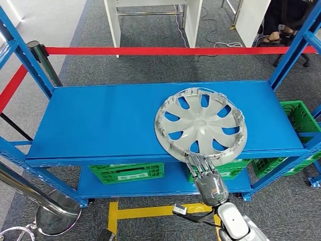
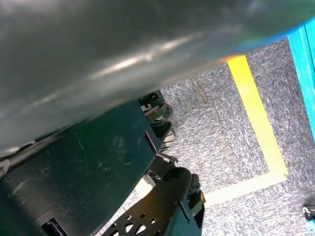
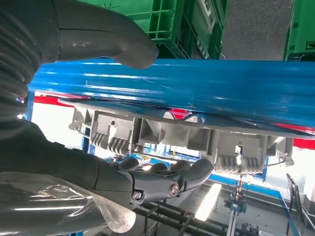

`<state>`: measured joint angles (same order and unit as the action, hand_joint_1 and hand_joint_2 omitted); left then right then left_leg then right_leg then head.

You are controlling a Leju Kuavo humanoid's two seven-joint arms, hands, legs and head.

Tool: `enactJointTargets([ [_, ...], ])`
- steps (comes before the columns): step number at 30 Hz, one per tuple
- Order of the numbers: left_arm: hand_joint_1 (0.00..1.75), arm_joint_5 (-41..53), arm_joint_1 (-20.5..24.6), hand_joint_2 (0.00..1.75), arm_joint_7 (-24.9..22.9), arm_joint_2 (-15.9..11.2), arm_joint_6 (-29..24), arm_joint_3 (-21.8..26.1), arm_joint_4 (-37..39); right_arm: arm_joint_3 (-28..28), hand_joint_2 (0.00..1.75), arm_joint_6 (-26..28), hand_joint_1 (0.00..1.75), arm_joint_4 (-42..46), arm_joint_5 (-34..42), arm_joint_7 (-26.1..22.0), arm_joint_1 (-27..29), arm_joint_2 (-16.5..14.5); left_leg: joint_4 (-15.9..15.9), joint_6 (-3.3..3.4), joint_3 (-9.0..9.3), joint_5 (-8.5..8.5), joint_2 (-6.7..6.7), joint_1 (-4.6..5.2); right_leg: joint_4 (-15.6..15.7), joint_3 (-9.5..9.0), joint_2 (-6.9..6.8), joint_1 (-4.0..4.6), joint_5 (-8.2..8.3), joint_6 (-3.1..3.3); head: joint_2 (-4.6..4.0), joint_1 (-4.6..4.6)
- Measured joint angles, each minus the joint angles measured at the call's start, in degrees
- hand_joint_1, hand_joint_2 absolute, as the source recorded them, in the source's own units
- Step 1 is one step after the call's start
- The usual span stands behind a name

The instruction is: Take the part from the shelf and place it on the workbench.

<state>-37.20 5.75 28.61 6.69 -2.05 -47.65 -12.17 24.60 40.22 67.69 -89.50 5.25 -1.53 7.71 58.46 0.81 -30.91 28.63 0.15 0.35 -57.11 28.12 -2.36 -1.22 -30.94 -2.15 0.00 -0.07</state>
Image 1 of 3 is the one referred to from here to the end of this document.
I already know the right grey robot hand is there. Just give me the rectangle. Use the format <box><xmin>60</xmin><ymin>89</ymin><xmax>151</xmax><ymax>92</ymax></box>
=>
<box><xmin>185</xmin><ymin>153</ymin><xmax>229</xmax><ymax>207</ymax></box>

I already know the grey plastic wheel hubcap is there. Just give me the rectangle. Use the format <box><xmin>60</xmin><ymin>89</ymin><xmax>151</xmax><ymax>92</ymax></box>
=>
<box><xmin>154</xmin><ymin>87</ymin><xmax>248</xmax><ymax>168</ymax></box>

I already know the green plastic crate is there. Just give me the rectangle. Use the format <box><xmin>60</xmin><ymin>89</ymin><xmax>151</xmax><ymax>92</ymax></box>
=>
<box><xmin>186</xmin><ymin>159</ymin><xmax>252</xmax><ymax>184</ymax></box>
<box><xmin>89</xmin><ymin>163</ymin><xmax>165</xmax><ymax>185</ymax></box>
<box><xmin>252</xmin><ymin>100</ymin><xmax>321</xmax><ymax>177</ymax></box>

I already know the white desk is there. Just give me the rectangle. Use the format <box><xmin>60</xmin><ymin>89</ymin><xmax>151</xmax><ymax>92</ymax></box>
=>
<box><xmin>103</xmin><ymin>0</ymin><xmax>203</xmax><ymax>59</ymax></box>
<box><xmin>220</xmin><ymin>0</ymin><xmax>272</xmax><ymax>48</ymax></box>

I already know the black office chair base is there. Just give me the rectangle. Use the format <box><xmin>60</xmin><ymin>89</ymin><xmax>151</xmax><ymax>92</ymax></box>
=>
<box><xmin>274</xmin><ymin>52</ymin><xmax>310</xmax><ymax>68</ymax></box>

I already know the person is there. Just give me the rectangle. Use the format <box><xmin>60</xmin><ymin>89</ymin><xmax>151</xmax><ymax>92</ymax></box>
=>
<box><xmin>263</xmin><ymin>0</ymin><xmax>313</xmax><ymax>44</ymax></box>

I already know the black barrier belt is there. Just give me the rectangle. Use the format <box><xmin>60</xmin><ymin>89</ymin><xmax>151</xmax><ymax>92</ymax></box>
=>
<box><xmin>0</xmin><ymin>113</ymin><xmax>34</xmax><ymax>142</ymax></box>

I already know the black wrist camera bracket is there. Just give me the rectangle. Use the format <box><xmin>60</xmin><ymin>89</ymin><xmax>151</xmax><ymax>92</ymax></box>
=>
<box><xmin>173</xmin><ymin>207</ymin><xmax>222</xmax><ymax>229</ymax></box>

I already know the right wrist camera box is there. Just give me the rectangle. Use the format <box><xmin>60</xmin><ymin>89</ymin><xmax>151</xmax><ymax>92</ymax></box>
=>
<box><xmin>173</xmin><ymin>203</ymin><xmax>188</xmax><ymax>216</ymax></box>

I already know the white floor cable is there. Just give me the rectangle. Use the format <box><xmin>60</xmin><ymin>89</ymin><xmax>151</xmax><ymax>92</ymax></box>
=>
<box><xmin>213</xmin><ymin>41</ymin><xmax>243</xmax><ymax>49</ymax></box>

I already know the black floor cable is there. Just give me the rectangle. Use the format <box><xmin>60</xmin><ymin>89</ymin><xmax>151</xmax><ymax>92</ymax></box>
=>
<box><xmin>198</xmin><ymin>7</ymin><xmax>219</xmax><ymax>59</ymax></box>

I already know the thin pale floor cable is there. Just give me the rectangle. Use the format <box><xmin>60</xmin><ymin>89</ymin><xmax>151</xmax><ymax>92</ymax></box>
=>
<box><xmin>174</xmin><ymin>5</ymin><xmax>188</xmax><ymax>47</ymax></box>

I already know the chrome stanchion post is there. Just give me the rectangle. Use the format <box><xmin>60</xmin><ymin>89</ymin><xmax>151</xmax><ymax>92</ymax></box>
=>
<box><xmin>27</xmin><ymin>40</ymin><xmax>63</xmax><ymax>88</ymax></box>
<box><xmin>0</xmin><ymin>161</ymin><xmax>82</xmax><ymax>237</ymax></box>

